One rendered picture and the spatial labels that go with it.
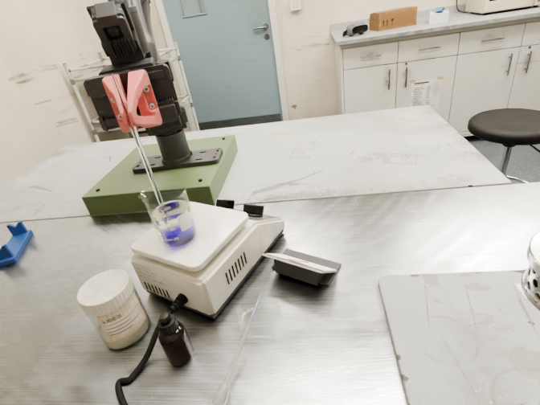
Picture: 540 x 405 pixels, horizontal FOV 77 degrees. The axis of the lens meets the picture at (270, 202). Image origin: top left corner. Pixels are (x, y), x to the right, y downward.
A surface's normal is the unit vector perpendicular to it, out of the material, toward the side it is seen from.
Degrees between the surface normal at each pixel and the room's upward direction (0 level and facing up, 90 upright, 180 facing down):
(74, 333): 0
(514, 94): 90
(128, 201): 90
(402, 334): 0
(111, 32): 127
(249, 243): 90
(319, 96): 90
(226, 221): 0
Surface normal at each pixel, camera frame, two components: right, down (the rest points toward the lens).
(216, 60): -0.09, 0.53
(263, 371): -0.15, -0.84
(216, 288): 0.86, 0.14
